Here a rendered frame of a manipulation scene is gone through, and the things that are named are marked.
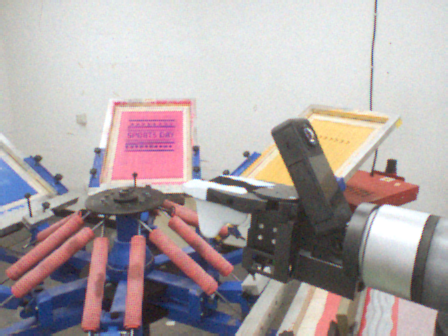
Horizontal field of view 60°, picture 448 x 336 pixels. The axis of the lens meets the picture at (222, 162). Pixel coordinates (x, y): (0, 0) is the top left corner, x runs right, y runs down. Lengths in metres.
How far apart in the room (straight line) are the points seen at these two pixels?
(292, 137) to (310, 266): 0.12
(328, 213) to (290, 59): 2.89
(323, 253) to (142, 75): 3.55
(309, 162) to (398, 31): 2.77
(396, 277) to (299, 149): 0.13
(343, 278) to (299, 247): 0.05
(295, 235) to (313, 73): 2.83
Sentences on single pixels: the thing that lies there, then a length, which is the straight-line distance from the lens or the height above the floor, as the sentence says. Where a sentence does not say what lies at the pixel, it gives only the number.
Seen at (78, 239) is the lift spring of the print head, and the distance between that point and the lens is 1.43.
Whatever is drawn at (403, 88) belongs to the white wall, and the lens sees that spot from 3.11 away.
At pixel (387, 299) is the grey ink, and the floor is 1.11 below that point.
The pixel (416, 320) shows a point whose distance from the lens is 1.28.
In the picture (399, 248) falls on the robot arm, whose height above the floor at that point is 1.67.
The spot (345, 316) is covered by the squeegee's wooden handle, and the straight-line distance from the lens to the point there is 1.12.
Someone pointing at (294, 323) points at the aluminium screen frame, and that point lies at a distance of 1.25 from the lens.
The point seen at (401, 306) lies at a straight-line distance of 1.34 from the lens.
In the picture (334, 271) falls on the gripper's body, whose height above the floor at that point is 1.63.
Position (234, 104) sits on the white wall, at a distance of 3.40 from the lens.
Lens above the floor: 1.82
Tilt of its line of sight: 15 degrees down
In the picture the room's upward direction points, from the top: straight up
